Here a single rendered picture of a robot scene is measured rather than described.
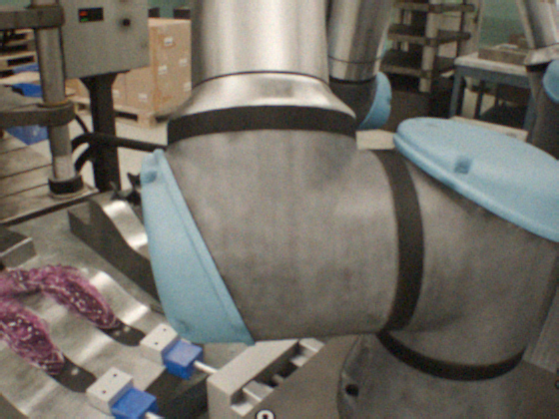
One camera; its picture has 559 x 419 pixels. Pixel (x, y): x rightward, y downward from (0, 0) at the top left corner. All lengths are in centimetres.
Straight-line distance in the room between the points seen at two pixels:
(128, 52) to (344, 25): 114
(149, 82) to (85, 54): 320
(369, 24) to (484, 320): 34
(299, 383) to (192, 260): 22
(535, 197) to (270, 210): 14
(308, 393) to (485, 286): 20
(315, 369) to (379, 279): 20
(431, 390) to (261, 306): 14
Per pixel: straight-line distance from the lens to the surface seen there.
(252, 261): 25
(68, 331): 79
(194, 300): 26
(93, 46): 156
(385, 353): 36
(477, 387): 36
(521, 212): 28
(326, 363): 46
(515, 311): 32
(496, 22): 710
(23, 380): 74
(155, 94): 472
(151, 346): 72
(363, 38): 55
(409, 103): 468
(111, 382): 68
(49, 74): 137
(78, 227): 117
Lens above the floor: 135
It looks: 26 degrees down
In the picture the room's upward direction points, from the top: 2 degrees clockwise
